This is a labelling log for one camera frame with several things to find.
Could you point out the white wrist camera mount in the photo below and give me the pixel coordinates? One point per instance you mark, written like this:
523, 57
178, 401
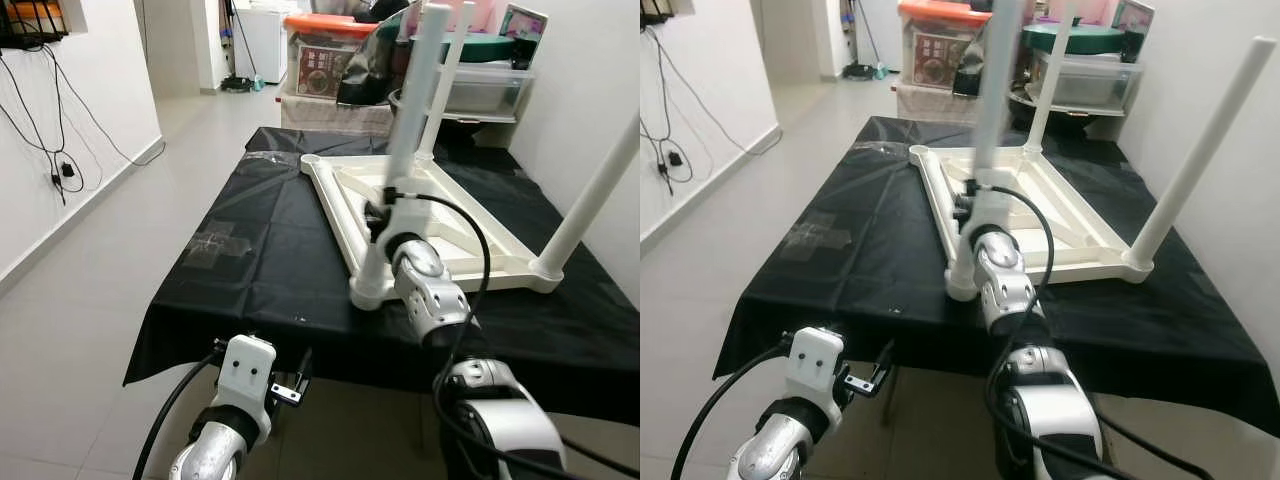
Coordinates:
402, 215
990, 205
815, 365
246, 370

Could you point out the storage box with orange lid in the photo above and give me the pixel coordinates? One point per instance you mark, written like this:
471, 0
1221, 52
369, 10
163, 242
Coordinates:
930, 50
320, 60

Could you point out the black power adapter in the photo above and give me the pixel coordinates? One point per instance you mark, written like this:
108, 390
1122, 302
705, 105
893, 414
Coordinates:
68, 172
675, 158

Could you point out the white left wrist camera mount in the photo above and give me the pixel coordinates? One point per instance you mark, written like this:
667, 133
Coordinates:
246, 370
815, 365

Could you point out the black bag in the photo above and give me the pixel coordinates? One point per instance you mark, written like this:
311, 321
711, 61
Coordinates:
975, 60
370, 70

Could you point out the black round basin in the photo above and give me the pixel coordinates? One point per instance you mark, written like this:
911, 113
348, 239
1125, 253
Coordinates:
1085, 112
480, 118

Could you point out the white plastic table top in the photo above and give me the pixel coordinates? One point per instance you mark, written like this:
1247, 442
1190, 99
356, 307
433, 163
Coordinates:
1090, 245
490, 255

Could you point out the green round lid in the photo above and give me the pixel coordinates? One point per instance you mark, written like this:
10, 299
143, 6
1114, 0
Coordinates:
1095, 38
495, 47

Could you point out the pink plastic storage box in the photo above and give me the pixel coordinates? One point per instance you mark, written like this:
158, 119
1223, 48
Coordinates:
485, 15
1090, 10

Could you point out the clear plastic storage container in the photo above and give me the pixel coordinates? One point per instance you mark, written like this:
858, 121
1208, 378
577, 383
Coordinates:
490, 88
1095, 80

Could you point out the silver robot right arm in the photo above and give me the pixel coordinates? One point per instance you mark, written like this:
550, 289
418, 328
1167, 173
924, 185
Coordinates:
1010, 290
430, 290

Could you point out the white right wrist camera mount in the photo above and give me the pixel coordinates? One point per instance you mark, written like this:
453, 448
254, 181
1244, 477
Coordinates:
990, 205
402, 215

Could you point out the clear tape strip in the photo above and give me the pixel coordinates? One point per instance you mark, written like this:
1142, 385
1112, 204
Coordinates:
888, 146
278, 155

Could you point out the white appliance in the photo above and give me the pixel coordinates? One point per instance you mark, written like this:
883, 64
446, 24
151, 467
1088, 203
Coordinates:
265, 45
878, 30

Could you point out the black and teal mop head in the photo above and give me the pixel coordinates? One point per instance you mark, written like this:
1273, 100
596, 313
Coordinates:
242, 84
863, 71

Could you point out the colourful picture book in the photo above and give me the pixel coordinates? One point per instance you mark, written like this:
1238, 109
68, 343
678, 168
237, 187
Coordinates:
1132, 15
523, 22

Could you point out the black plastic table cover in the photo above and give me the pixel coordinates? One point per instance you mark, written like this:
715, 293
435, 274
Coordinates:
250, 300
850, 290

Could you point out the crumpled clear plastic wrap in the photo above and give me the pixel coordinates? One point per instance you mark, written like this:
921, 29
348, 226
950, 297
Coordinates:
820, 232
218, 245

